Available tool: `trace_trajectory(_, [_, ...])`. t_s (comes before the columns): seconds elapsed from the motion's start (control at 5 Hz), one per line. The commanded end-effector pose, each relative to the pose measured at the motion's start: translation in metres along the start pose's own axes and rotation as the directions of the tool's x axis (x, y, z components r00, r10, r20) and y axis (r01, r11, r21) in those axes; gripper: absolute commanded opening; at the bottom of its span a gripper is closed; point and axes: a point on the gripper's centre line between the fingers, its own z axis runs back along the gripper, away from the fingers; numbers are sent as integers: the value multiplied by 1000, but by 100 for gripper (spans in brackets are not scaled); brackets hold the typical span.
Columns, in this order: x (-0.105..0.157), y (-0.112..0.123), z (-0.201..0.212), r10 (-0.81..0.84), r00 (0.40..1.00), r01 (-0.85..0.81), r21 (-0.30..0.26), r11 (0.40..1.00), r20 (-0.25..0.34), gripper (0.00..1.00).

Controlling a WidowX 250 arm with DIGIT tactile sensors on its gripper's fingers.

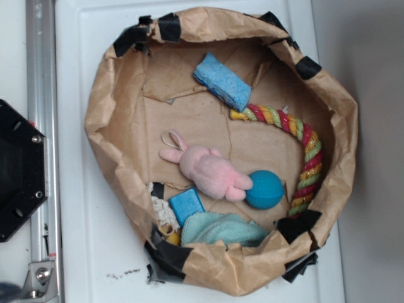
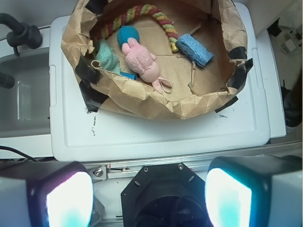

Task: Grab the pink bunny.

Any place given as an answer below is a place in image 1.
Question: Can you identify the large blue sponge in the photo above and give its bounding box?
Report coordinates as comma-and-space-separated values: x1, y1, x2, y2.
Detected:
193, 52, 251, 112

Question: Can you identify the brown paper bag bin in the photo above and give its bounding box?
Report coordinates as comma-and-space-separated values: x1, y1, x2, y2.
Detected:
85, 7, 358, 296

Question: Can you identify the metal corner bracket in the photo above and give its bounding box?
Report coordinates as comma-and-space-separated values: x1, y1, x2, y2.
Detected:
20, 261, 59, 302

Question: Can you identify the light teal towel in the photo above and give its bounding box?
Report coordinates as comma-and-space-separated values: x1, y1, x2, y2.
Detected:
181, 212, 269, 247

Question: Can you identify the small blue sponge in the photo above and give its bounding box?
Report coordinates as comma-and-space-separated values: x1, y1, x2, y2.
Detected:
169, 188, 205, 227

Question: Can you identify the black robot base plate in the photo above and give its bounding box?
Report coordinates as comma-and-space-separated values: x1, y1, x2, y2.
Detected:
1, 100, 47, 243

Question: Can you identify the yellow toy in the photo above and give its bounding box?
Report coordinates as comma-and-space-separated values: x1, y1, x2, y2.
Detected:
160, 224, 181, 246

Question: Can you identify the white tray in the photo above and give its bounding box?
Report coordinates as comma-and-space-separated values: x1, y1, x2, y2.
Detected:
55, 0, 347, 303

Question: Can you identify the multicolour braided rope toy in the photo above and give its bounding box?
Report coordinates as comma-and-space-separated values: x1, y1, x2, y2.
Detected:
230, 104, 323, 217

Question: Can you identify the blue rubber ball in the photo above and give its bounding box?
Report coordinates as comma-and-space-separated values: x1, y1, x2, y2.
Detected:
246, 170, 285, 210

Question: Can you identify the pink plush bunny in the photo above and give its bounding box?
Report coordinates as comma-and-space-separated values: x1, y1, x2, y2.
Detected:
159, 130, 253, 202

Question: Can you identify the aluminium rail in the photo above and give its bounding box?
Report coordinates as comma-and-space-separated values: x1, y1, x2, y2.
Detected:
26, 1, 65, 302

